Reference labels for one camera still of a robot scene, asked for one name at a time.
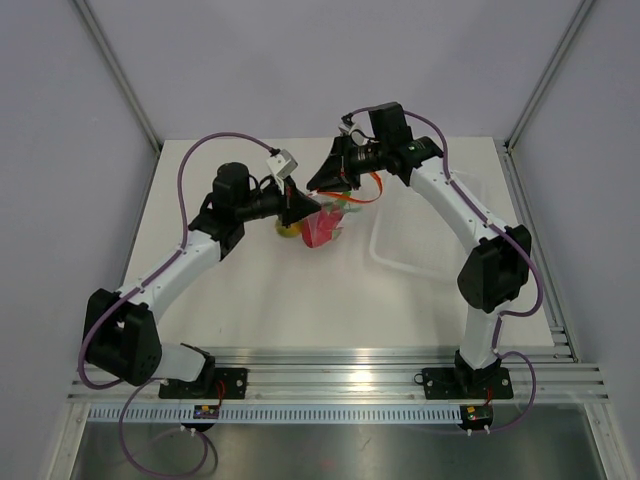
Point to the right small circuit board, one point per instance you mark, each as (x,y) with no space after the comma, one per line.
(476,416)

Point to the aluminium frame post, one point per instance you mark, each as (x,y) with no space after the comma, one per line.
(91,23)
(551,70)

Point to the yellow green mango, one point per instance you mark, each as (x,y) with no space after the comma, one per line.
(288,231)

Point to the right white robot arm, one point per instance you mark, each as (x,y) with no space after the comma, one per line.
(498,255)

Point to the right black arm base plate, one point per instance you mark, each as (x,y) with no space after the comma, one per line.
(447,383)

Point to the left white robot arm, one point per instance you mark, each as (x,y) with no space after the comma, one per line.
(120,332)

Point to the white slotted cable duct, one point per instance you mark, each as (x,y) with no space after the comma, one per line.
(281,414)

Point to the aluminium mounting rail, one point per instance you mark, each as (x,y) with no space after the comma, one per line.
(386,375)

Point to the left small circuit board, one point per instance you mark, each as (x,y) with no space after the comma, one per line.
(206,412)

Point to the clear zip bag orange zipper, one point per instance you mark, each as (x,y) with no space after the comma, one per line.
(355,201)

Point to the small circuit board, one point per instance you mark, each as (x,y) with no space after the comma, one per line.
(476,416)
(206,412)

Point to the left aluminium frame post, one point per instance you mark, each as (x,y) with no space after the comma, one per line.
(91,23)

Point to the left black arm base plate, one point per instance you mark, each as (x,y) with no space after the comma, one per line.
(213,383)

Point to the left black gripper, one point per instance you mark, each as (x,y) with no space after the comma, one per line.
(298,206)

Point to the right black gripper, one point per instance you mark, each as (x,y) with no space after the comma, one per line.
(337,173)

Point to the pink dragon fruit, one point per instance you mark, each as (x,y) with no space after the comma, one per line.
(323,227)

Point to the right aluminium frame post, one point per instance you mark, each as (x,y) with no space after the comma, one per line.
(551,70)

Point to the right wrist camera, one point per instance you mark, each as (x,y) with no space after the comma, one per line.
(348,127)

